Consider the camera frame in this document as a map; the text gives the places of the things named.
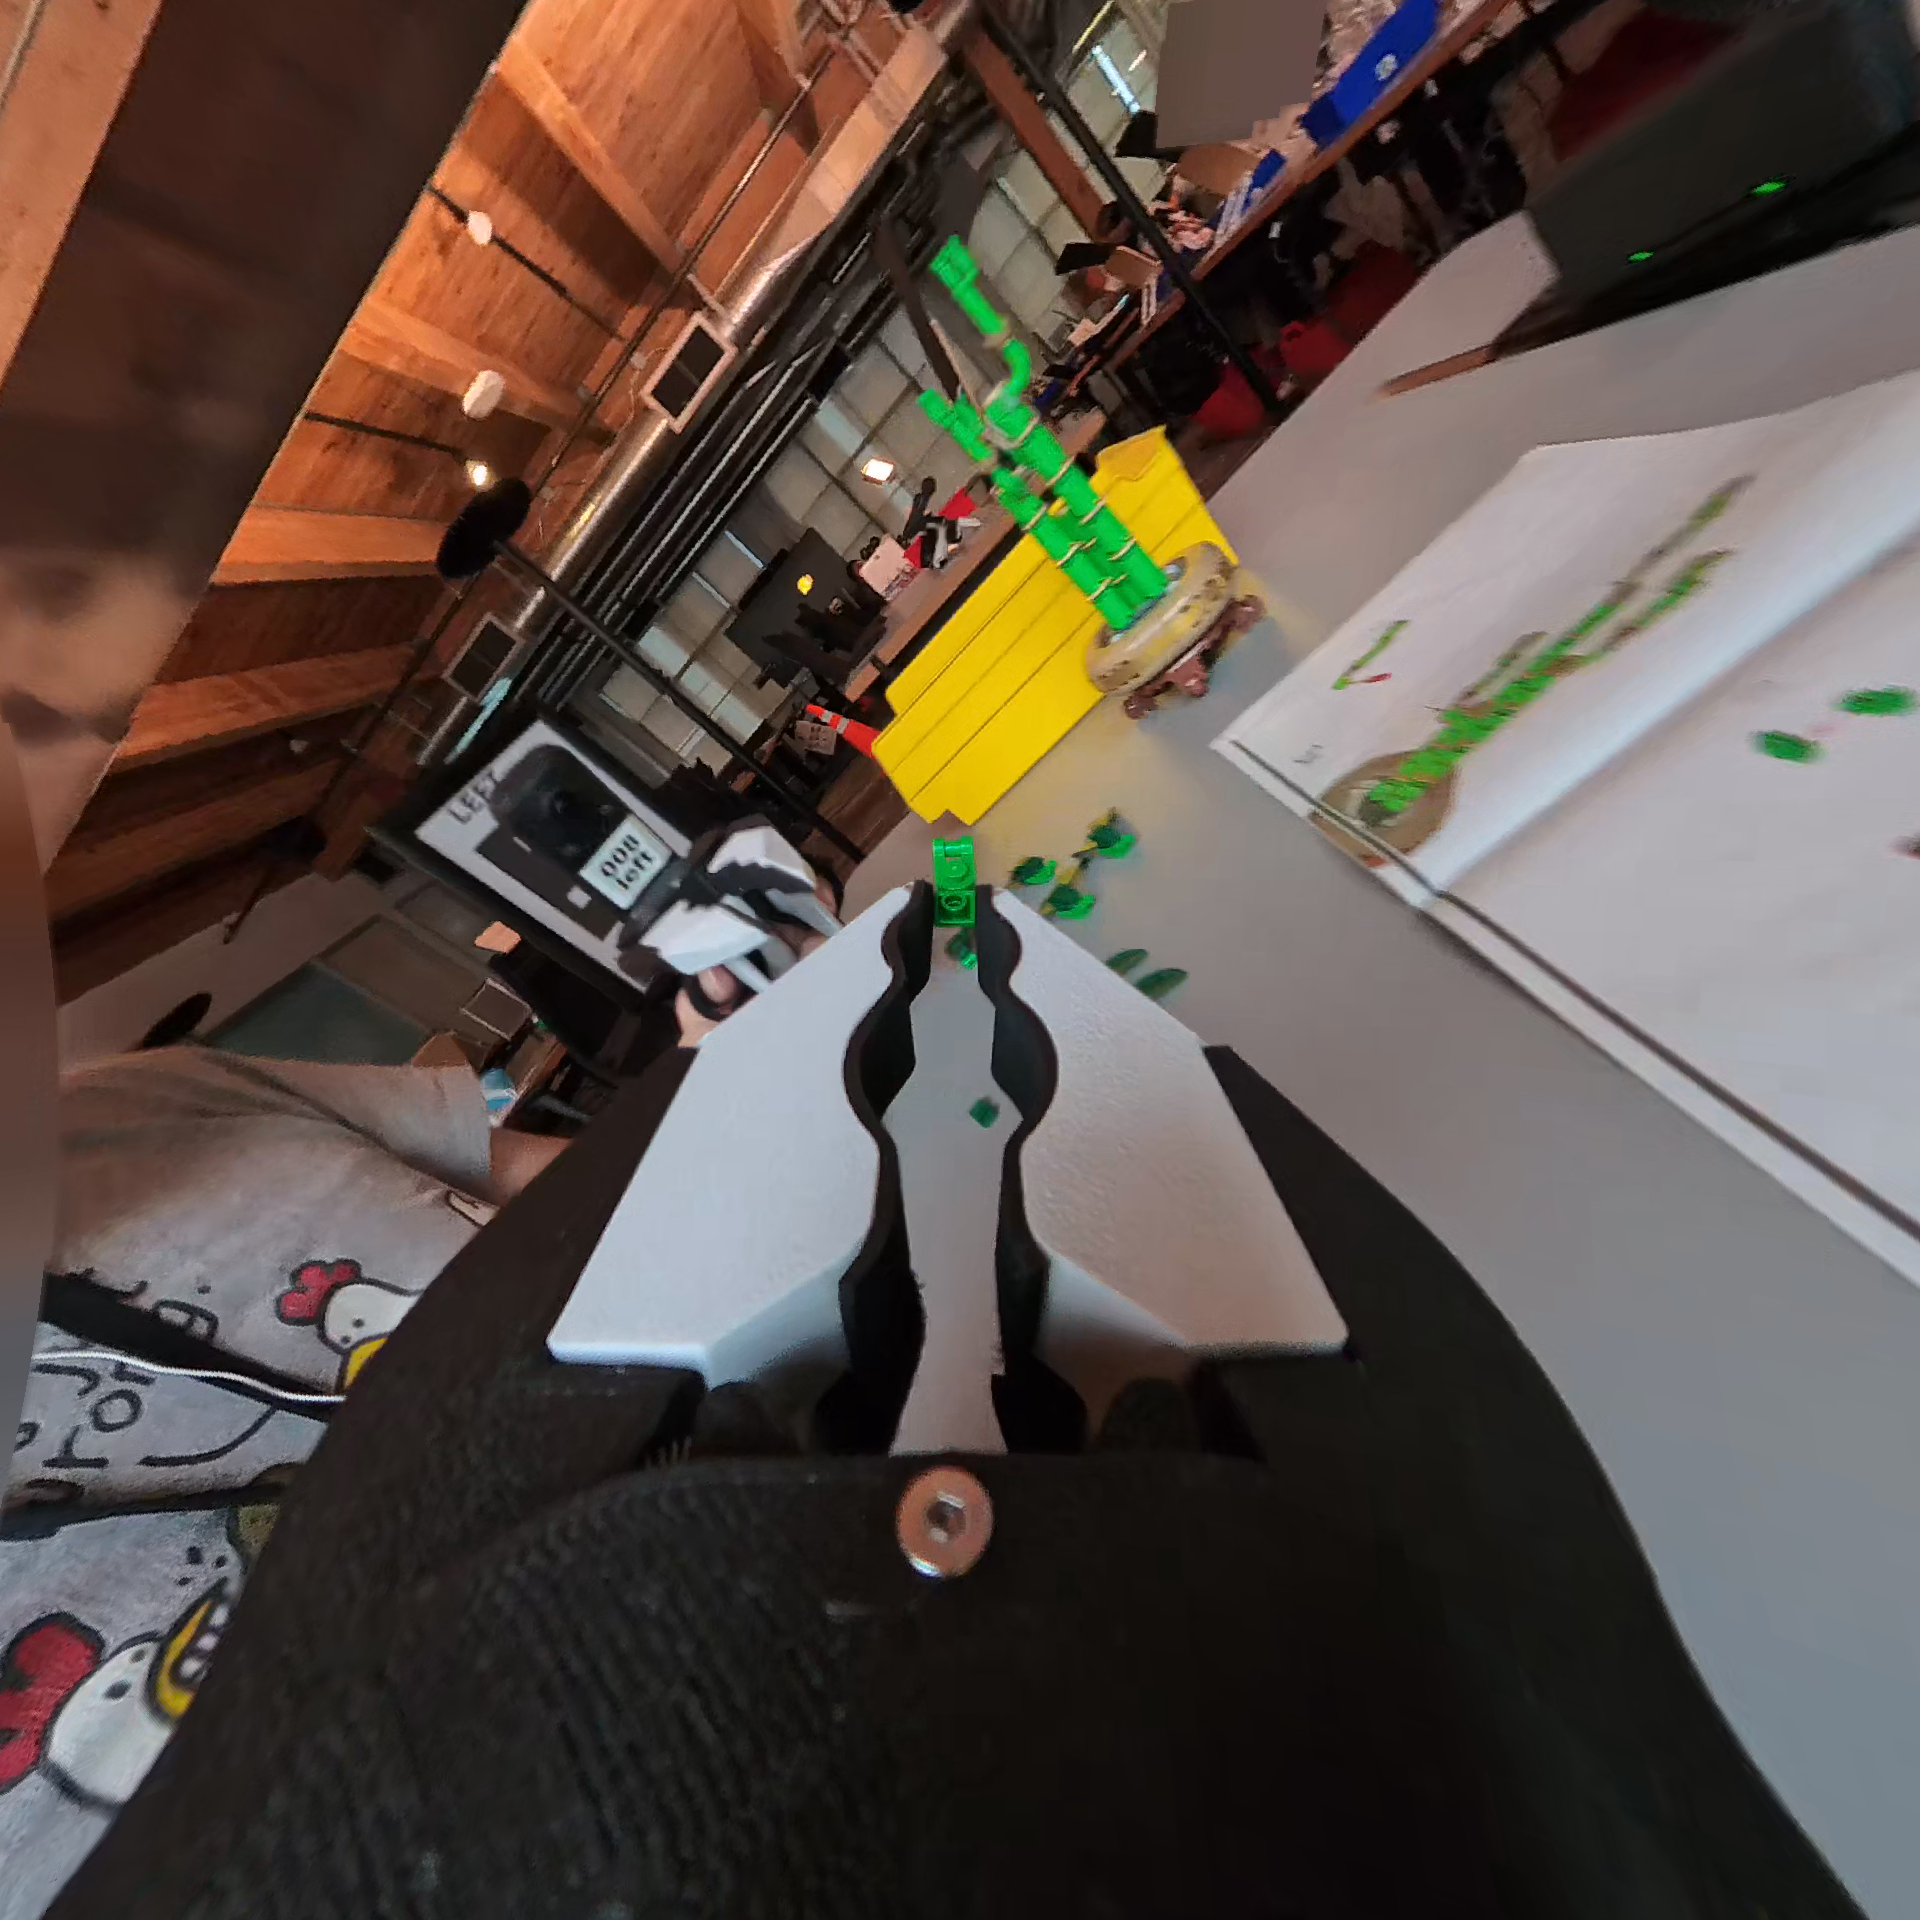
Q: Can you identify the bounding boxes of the yellow plastic bin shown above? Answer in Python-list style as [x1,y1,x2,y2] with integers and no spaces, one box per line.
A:
[872,426,1243,827]

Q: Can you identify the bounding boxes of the scattered green lego pieces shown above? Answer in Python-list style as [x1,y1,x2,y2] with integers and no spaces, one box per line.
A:
[944,805,1192,1133]

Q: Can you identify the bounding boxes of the white instruction booklet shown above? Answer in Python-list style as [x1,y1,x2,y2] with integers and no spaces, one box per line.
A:
[1212,374,1920,1293]

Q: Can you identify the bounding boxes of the green lego bamboo plant model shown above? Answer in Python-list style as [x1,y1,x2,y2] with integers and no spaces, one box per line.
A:
[917,231,1268,723]

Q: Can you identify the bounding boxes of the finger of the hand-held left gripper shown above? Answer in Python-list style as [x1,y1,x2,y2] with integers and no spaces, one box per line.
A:
[694,822,826,908]
[630,884,785,979]

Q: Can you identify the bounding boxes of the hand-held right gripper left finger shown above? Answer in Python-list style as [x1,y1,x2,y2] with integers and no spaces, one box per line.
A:
[546,882,929,1453]

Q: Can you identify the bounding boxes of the grey cartoon print shirt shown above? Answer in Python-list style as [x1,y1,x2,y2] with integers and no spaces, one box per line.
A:
[0,1043,505,1920]

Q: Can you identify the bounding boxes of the black round ceiling lamp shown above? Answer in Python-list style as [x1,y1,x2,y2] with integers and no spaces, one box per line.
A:
[437,478,537,583]

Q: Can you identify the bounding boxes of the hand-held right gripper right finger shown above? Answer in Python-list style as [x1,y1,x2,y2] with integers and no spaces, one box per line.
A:
[979,884,1350,1453]

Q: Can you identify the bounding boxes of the silver ventilation duct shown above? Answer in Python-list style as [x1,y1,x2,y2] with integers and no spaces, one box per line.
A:
[547,90,917,579]

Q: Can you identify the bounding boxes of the white earphone cable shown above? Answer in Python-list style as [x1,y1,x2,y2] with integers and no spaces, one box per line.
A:
[29,1345,311,1410]

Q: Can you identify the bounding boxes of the person's left hand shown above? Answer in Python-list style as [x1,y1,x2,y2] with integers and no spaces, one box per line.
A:
[678,968,777,1053]

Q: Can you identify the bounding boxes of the black shoulder strap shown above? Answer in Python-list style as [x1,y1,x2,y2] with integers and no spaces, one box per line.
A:
[43,1271,351,1422]

